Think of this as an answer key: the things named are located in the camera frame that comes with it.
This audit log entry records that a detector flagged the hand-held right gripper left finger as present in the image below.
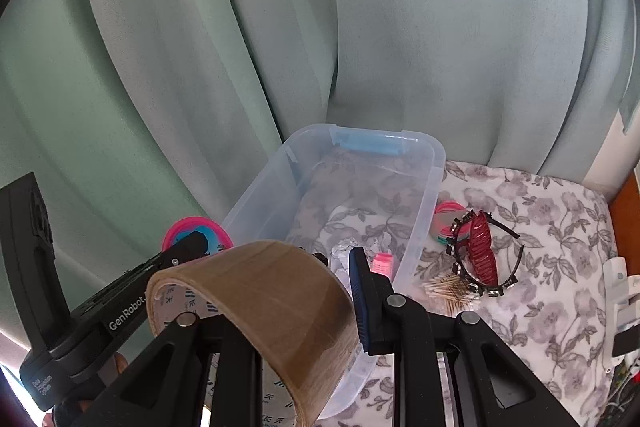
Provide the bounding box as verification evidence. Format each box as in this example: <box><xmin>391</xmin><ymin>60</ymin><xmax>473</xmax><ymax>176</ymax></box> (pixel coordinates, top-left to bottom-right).
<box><xmin>75</xmin><ymin>313</ymin><xmax>263</xmax><ymax>427</ymax></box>

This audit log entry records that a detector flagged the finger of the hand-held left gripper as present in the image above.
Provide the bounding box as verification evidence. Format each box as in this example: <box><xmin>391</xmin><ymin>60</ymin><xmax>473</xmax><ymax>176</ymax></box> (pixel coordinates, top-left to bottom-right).
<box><xmin>125</xmin><ymin>231</ymin><xmax>209</xmax><ymax>296</ymax></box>

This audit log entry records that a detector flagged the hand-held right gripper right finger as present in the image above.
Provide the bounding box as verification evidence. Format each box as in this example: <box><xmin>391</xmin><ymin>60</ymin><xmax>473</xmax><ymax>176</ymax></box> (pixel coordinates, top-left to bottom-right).
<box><xmin>348</xmin><ymin>246</ymin><xmax>581</xmax><ymax>427</ymax></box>

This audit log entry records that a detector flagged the pink round compact mirror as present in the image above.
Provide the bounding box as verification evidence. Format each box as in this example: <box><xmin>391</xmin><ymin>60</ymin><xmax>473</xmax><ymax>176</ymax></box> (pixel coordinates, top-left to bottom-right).
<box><xmin>161</xmin><ymin>216</ymin><xmax>235</xmax><ymax>259</ymax></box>

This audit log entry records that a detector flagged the pink ribbed plastic item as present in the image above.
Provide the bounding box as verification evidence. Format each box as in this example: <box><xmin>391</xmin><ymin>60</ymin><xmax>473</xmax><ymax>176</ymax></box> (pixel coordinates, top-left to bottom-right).
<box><xmin>372</xmin><ymin>252</ymin><xmax>397</xmax><ymax>279</ymax></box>

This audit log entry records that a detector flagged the brown packing tape roll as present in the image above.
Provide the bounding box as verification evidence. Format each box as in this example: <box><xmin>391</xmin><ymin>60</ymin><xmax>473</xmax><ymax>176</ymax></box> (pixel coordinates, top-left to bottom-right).
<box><xmin>145</xmin><ymin>239</ymin><xmax>361</xmax><ymax>427</ymax></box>

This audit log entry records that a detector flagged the clear plastic container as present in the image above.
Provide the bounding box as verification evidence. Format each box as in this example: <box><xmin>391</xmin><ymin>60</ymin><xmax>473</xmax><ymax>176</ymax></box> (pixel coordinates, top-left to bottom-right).
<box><xmin>220</xmin><ymin>123</ymin><xmax>447</xmax><ymax>418</ymax></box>

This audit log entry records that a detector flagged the pink and green band bundle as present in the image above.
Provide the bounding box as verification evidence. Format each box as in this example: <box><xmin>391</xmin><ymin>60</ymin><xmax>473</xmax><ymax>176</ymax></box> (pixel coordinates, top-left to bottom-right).
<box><xmin>429</xmin><ymin>201</ymin><xmax>482</xmax><ymax>249</ymax></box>

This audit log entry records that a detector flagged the black ornamented headband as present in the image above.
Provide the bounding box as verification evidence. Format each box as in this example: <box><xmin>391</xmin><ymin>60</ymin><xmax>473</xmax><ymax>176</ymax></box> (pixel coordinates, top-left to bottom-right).
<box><xmin>444</xmin><ymin>211</ymin><xmax>527</xmax><ymax>299</ymax></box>

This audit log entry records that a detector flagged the person's left hand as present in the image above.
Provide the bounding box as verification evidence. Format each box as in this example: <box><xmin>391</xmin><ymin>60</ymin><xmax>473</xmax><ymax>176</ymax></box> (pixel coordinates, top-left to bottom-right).
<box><xmin>111</xmin><ymin>352</ymin><xmax>133</xmax><ymax>377</ymax></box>

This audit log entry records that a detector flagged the crumpled white paper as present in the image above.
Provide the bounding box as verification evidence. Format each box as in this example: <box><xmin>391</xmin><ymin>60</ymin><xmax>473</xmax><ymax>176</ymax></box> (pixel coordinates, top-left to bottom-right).
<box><xmin>327</xmin><ymin>206</ymin><xmax>397</xmax><ymax>289</ymax></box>

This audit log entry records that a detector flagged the bundle of toothpicks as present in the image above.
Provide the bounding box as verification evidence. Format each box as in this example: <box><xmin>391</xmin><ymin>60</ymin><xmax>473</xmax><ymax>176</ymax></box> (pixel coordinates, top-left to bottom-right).
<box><xmin>424</xmin><ymin>273</ymin><xmax>482</xmax><ymax>314</ymax></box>

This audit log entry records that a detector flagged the floral bedsheet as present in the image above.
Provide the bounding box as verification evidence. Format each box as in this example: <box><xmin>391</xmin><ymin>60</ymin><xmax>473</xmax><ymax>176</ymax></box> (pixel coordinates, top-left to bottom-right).
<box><xmin>280</xmin><ymin>159</ymin><xmax>626</xmax><ymax>427</ymax></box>

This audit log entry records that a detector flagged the pale green curtain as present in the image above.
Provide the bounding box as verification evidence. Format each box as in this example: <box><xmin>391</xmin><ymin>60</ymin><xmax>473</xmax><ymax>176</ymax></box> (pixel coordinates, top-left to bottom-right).
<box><xmin>0</xmin><ymin>0</ymin><xmax>640</xmax><ymax>358</ymax></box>

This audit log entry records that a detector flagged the wooden nightstand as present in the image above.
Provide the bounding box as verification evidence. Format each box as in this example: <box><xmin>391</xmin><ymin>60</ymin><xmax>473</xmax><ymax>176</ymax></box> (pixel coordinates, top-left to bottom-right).
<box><xmin>609</xmin><ymin>171</ymin><xmax>640</xmax><ymax>260</ymax></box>

